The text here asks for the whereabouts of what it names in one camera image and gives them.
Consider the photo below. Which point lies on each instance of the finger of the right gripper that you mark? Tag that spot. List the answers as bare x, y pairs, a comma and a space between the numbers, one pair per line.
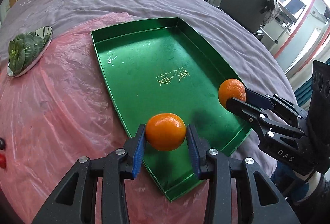
294, 116
262, 125

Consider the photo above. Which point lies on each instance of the pink plastic sheet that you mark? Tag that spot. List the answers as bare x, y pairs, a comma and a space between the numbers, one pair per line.
56, 113

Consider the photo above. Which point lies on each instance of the green bok choy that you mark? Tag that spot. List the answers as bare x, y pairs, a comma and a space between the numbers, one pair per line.
24, 49

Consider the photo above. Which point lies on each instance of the green rectangular tray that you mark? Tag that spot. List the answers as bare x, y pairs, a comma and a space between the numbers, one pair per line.
163, 65

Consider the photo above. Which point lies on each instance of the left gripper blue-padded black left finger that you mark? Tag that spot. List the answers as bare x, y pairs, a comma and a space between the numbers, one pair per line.
73, 200

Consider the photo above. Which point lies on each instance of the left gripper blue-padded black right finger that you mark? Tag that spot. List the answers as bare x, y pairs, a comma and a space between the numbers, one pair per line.
258, 199

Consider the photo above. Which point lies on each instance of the red apple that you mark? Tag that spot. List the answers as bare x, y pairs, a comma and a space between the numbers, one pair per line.
2, 161

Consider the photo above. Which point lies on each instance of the dark plum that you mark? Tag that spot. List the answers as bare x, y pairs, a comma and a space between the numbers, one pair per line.
2, 144

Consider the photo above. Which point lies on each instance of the large orange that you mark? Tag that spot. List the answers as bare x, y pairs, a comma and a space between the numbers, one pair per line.
165, 131

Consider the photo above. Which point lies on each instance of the white enamel plate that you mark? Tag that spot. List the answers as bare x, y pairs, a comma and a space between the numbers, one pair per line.
42, 30

